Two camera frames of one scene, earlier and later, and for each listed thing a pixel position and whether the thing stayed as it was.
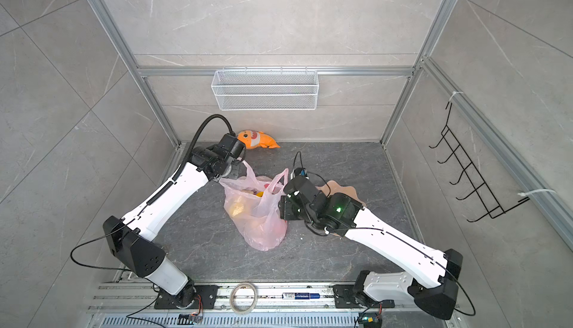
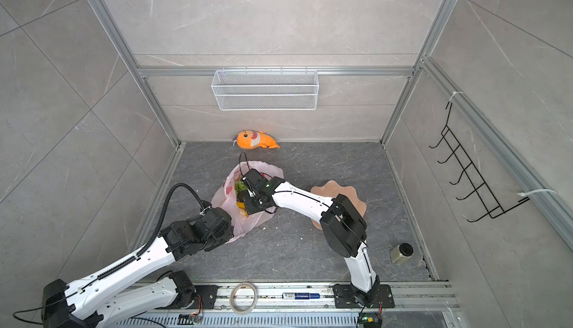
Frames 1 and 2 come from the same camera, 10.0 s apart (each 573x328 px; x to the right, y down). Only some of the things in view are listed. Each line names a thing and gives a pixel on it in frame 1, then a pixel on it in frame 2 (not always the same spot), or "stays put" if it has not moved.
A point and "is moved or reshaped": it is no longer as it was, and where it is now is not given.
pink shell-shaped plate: (331, 187) stays put
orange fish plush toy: (252, 139) stays put
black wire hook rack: (491, 205) stays put
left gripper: (237, 170) to (230, 231)
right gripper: (286, 209) to (249, 200)
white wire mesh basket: (266, 90) stays put
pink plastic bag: (252, 207) is moved or reshaped
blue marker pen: (300, 296) stays put
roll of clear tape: (231, 300) stays put
